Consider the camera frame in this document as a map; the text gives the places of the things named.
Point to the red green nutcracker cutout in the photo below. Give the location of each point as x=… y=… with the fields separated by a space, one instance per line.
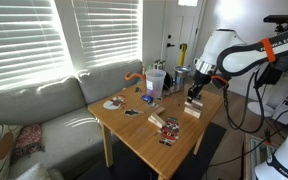
x=169 y=131

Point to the metal spoon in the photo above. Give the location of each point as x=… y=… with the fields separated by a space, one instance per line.
x=171 y=92

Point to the blue toy car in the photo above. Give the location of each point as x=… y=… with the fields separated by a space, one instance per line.
x=147 y=98

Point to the dark rug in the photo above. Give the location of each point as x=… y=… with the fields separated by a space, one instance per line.
x=212 y=146

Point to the small black figure cutout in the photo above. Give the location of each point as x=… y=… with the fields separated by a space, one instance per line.
x=131 y=112

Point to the black round object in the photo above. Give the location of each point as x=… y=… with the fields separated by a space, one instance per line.
x=168 y=81

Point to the red patterned cloth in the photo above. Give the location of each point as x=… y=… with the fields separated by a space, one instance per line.
x=27 y=140

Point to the orange octopus plush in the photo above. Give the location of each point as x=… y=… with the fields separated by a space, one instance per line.
x=134 y=77

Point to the white window blind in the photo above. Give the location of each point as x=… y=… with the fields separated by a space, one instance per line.
x=107 y=30
x=20 y=40

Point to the grey fabric sofa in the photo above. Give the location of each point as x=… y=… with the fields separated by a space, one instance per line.
x=50 y=100

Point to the wooden table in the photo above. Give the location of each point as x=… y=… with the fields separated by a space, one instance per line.
x=134 y=133

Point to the black deadbolt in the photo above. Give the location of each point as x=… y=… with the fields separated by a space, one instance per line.
x=169 y=36

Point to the white cushion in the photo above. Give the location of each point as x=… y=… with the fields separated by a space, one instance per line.
x=37 y=171

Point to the yellow post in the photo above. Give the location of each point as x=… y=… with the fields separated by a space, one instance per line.
x=183 y=55

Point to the snowman cutout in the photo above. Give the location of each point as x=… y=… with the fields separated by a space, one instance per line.
x=114 y=103

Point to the light wooden block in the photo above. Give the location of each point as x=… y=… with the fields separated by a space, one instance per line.
x=156 y=120
x=197 y=103
x=192 y=112
x=160 y=110

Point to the small dark sticker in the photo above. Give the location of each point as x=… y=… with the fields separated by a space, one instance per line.
x=138 y=89

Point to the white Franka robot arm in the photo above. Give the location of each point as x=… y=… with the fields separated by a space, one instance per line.
x=227 y=43

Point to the translucent plastic cup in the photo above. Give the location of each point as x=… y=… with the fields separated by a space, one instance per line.
x=155 y=81

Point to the white round stand base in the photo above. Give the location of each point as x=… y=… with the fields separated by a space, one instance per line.
x=255 y=109

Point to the steel tumbler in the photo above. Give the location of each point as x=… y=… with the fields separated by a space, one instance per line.
x=181 y=76

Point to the aluminium frame board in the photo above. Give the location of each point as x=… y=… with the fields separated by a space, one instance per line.
x=255 y=156

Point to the small colourful sticker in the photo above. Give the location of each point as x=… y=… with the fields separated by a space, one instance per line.
x=152 y=105

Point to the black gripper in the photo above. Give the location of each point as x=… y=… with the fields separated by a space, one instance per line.
x=199 y=85

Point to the white door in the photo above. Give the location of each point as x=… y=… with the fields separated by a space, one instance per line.
x=179 y=23

